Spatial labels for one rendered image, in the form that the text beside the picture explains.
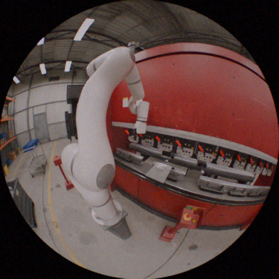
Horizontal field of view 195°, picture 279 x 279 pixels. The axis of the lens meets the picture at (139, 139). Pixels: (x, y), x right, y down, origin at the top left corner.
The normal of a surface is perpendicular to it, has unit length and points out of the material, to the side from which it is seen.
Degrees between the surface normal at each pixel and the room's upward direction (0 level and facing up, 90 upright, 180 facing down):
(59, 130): 90
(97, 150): 59
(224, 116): 90
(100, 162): 63
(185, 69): 90
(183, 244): 0
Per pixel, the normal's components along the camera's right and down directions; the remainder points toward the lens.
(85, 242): 0.03, -0.95
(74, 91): 0.73, 0.23
